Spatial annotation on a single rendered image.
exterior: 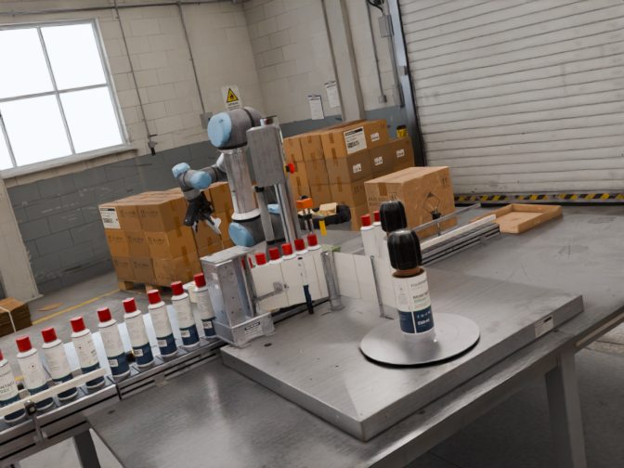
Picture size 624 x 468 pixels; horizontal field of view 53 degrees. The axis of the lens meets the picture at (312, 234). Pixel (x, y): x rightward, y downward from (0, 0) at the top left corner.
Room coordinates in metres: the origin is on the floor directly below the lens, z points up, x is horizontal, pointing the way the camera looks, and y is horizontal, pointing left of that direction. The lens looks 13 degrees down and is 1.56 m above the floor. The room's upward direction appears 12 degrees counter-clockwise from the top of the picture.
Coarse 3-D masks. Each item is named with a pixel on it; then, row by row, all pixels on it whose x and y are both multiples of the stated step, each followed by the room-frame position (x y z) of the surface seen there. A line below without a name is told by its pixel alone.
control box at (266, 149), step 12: (252, 132) 2.04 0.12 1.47; (264, 132) 2.04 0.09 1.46; (276, 132) 2.05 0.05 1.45; (252, 144) 2.04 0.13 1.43; (264, 144) 2.04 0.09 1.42; (276, 144) 2.04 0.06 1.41; (252, 156) 2.04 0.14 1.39; (264, 156) 2.04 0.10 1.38; (276, 156) 2.04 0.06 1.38; (264, 168) 2.04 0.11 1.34; (276, 168) 2.04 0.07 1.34; (264, 180) 2.04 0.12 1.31; (276, 180) 2.04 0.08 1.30
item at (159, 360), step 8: (488, 224) 2.52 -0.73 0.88; (464, 232) 2.46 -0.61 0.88; (472, 232) 2.44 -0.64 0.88; (448, 240) 2.39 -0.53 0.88; (432, 248) 2.33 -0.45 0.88; (296, 304) 2.00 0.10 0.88; (304, 304) 1.99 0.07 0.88; (280, 312) 1.95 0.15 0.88; (200, 344) 1.80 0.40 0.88; (184, 352) 1.77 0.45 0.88; (160, 360) 1.74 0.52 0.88; (168, 360) 1.73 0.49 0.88; (136, 368) 1.72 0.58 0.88; (144, 368) 1.71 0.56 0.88; (152, 368) 1.71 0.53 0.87; (128, 376) 1.67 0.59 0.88
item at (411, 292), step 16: (400, 240) 1.48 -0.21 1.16; (416, 240) 1.49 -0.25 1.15; (400, 256) 1.48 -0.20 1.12; (416, 256) 1.48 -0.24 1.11; (400, 272) 1.49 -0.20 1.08; (416, 272) 1.49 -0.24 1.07; (400, 288) 1.48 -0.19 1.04; (416, 288) 1.47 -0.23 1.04; (400, 304) 1.49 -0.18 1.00; (416, 304) 1.47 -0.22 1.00; (400, 320) 1.50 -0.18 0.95; (416, 320) 1.47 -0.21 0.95; (432, 320) 1.49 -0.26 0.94; (416, 336) 1.48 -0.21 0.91; (432, 336) 1.48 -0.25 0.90
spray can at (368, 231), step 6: (366, 216) 2.20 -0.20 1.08; (366, 222) 2.19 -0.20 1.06; (360, 228) 2.21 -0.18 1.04; (366, 228) 2.19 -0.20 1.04; (372, 228) 2.19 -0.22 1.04; (366, 234) 2.19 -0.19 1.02; (372, 234) 2.19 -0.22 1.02; (366, 240) 2.19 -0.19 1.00; (372, 240) 2.19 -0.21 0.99; (366, 246) 2.19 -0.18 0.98; (372, 246) 2.19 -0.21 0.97; (366, 252) 2.20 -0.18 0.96; (372, 252) 2.19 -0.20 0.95; (378, 252) 2.20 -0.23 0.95
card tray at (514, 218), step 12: (516, 204) 2.81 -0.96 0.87; (528, 204) 2.75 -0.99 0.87; (480, 216) 2.71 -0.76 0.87; (504, 216) 2.76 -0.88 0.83; (516, 216) 2.72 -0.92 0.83; (528, 216) 2.68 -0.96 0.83; (540, 216) 2.54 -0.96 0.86; (552, 216) 2.58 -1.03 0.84; (504, 228) 2.56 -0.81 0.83; (516, 228) 2.52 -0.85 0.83; (528, 228) 2.49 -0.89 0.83
